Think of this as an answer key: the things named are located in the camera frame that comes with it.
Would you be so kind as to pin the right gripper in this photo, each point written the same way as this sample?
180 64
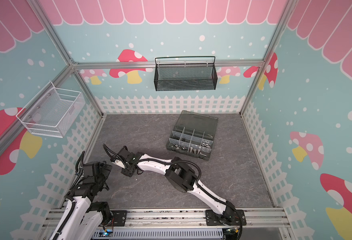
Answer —
127 163

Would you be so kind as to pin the white slotted cable duct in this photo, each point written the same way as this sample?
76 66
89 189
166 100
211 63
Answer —
159 234

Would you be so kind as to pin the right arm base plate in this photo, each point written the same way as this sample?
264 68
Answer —
235 218

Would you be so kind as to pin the black mesh wall basket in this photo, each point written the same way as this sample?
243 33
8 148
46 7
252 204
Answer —
192 73

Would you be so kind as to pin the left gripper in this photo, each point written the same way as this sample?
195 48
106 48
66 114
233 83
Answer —
105 172

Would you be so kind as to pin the white mesh wall basket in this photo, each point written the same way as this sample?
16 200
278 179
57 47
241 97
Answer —
52 112

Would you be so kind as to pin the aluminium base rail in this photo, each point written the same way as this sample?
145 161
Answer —
196 218

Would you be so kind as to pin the silver bolts cluster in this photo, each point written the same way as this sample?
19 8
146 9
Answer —
190 151

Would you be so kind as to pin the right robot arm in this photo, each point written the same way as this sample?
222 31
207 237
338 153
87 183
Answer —
184 176

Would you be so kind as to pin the grey compartment organizer box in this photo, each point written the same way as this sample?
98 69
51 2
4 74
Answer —
190 130

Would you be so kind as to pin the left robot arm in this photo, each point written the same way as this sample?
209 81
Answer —
82 216

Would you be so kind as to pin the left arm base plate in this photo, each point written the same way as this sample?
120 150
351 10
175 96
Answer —
116 218

